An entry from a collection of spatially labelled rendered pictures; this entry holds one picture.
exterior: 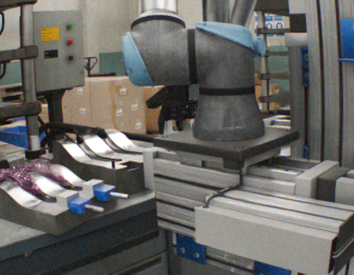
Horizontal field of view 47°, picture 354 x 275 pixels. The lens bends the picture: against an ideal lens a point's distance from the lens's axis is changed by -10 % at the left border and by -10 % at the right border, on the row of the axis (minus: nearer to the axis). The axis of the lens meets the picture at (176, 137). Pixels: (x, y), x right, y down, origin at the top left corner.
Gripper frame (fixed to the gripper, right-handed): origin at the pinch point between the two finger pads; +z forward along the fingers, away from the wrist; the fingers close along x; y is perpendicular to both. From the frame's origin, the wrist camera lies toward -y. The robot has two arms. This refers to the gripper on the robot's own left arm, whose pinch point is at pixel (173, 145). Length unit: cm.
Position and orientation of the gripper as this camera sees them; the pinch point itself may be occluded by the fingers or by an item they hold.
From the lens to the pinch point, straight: 134.8
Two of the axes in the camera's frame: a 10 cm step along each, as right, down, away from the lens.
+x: 7.0, -1.8, 6.9
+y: 7.1, 1.1, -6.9
